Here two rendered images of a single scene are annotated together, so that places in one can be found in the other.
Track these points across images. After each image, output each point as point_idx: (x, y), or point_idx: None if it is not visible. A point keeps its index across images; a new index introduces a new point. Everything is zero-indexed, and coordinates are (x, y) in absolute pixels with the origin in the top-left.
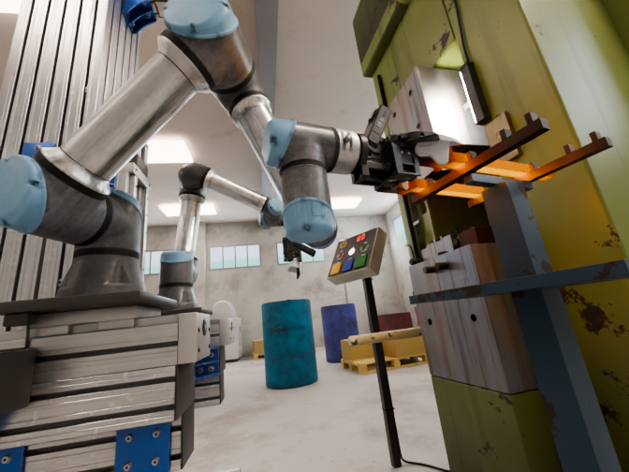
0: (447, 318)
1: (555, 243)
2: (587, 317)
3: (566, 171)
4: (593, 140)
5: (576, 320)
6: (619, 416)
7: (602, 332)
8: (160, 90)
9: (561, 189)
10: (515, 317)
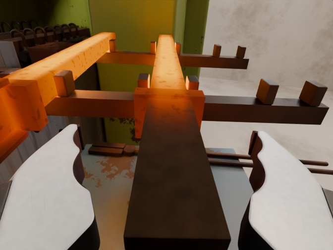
0: (17, 147)
1: (128, 78)
2: (134, 133)
3: (157, 17)
4: (240, 57)
5: (126, 134)
6: None
7: (139, 142)
8: None
9: (147, 32)
10: (89, 140)
